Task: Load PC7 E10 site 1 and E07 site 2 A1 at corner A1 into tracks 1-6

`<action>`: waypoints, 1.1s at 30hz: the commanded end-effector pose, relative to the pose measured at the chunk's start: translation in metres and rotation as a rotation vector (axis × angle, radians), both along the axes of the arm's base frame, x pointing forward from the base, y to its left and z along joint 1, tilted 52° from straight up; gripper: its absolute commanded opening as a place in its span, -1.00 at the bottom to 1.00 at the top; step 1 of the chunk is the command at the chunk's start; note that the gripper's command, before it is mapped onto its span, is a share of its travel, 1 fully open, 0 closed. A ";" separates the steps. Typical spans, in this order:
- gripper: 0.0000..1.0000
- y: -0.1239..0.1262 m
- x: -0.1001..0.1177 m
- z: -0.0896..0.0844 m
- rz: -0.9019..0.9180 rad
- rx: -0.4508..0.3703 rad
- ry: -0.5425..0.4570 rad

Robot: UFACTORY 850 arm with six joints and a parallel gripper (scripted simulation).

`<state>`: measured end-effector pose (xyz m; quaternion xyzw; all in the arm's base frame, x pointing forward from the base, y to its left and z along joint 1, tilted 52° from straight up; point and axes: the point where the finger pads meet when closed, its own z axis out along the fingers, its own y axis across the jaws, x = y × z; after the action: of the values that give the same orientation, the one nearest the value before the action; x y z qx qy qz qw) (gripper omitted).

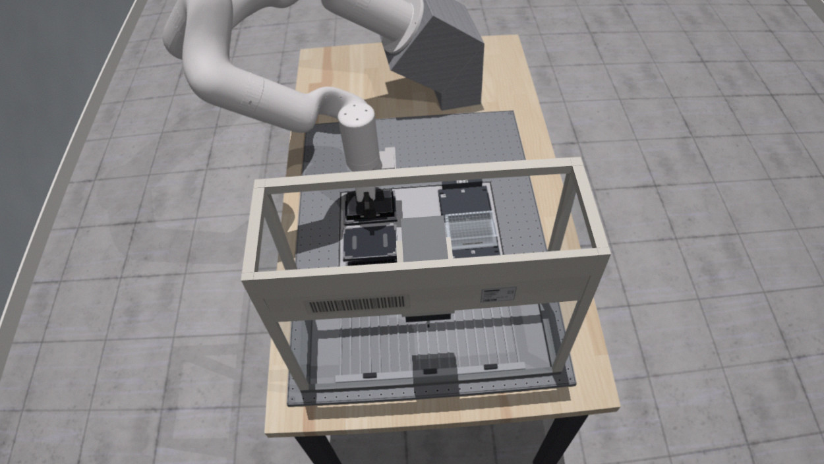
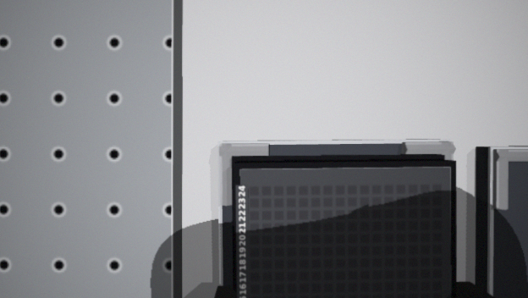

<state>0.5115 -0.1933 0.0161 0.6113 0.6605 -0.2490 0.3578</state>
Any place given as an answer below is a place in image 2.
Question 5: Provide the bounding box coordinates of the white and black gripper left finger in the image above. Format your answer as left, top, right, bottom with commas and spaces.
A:
214, 285, 236, 298

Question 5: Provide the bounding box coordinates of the dark grey multi-well plate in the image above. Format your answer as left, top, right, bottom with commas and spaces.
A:
232, 155, 457, 298

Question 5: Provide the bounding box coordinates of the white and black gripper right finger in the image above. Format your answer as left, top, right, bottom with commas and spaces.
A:
456, 282, 495, 298

